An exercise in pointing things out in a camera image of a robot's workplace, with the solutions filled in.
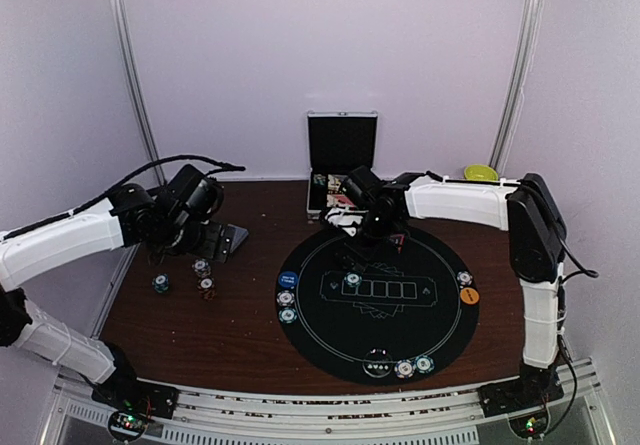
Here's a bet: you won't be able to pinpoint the orange big blind button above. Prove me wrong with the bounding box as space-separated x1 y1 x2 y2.
459 287 480 306

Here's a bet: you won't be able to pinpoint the aluminium frame post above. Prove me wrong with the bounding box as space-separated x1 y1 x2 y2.
489 0 543 175
109 0 159 162

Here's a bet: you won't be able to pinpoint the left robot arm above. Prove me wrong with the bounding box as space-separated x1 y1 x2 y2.
1 165 224 409

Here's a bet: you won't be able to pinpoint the card box in case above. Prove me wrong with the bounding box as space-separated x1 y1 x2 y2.
327 194 354 208
327 174 346 192

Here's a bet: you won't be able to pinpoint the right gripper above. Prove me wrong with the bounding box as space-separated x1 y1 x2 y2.
334 210 398 274

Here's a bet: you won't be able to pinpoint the round black poker mat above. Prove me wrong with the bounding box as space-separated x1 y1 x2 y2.
278 227 479 386

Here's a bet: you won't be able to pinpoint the left aluminium frame post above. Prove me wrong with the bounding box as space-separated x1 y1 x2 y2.
109 0 159 162

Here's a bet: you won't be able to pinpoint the card box in case lower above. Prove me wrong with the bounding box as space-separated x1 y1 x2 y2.
327 194 354 208

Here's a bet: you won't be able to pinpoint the clear dealer button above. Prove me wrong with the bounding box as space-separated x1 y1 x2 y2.
362 348 393 379

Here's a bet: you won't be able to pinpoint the yellow-green cup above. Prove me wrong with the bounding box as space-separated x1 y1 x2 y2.
464 164 499 182

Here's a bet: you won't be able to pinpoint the orange 100 chip stack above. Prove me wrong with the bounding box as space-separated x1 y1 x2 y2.
197 277 216 301

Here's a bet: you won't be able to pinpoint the blue small blind button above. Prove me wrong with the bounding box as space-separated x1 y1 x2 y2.
278 271 299 290

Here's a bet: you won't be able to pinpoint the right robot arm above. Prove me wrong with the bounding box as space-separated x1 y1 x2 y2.
232 167 568 413

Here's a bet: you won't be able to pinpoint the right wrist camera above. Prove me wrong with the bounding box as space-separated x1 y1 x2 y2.
322 207 364 237

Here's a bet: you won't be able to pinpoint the card box in case upper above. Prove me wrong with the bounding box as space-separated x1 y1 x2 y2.
327 174 346 192

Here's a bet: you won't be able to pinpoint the front aluminium rail base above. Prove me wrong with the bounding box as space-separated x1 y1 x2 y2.
39 357 616 445

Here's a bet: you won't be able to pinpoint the aluminium poker case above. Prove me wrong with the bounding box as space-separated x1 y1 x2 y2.
306 112 378 220

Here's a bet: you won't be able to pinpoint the green 50 chip stack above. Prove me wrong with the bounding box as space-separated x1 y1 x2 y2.
152 274 170 294

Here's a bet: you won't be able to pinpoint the right aluminium frame post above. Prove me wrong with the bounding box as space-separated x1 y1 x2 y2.
489 0 543 175

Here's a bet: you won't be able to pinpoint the chips in case left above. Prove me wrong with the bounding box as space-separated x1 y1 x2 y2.
311 174 327 188

